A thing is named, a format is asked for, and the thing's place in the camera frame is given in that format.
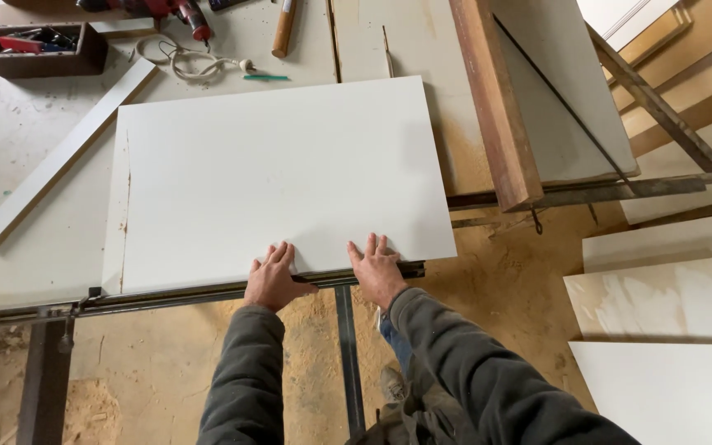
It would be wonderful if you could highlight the stack of white panels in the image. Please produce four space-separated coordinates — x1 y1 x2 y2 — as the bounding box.
564 105 712 445

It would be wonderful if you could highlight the large white laminate board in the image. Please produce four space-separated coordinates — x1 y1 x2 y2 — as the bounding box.
101 75 458 296

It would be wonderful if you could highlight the red power drill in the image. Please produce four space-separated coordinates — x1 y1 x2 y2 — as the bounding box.
76 0 213 53

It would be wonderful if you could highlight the white board offcut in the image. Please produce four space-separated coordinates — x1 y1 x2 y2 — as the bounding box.
89 17 159 40

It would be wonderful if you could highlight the metal saw table frame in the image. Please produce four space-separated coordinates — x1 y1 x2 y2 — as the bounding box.
0 21 712 445

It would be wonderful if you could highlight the brown wooden tool box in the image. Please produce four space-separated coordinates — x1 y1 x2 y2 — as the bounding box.
0 23 109 79

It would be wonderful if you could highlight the long white board strip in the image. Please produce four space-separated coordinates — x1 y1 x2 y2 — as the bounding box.
0 58 159 249

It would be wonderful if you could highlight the wooden hammer handle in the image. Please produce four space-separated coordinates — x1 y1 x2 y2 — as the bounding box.
271 0 298 59

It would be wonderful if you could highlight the person's right hand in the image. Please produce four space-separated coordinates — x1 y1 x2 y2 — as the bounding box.
347 232 409 311

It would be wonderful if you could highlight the person's leg in jeans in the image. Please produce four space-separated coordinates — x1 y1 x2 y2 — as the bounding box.
378 309 415 379

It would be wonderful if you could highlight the person's left hand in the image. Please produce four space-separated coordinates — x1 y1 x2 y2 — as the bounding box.
244 241 319 314

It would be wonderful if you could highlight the white coiled cord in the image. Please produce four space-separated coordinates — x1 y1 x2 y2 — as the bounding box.
129 35 257 82

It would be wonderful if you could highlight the brown wooden fence beam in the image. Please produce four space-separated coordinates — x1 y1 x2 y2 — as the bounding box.
449 0 545 213

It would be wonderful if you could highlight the person's shoe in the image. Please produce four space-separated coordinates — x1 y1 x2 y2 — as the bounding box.
380 366 409 404

